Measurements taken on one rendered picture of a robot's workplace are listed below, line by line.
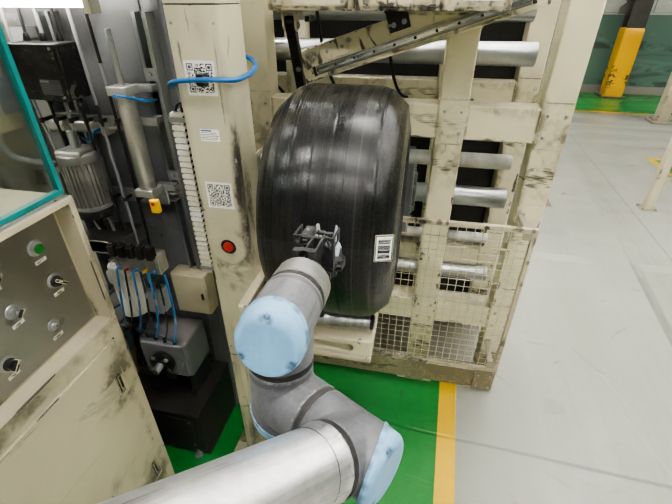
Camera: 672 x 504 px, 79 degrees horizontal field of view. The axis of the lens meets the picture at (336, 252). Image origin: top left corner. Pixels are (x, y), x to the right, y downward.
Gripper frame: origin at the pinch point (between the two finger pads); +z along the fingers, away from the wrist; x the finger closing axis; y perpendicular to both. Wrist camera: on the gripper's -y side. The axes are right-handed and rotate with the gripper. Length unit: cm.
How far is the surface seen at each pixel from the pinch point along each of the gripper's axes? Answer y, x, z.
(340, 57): 35, 10, 58
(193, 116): 20.7, 38.4, 19.9
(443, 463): -119, -40, 51
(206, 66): 31.8, 32.9, 18.4
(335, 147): 17.7, 1.0, 8.1
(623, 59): 50, -374, 862
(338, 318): -30.9, 1.2, 18.8
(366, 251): -1.7, -7.3, 1.7
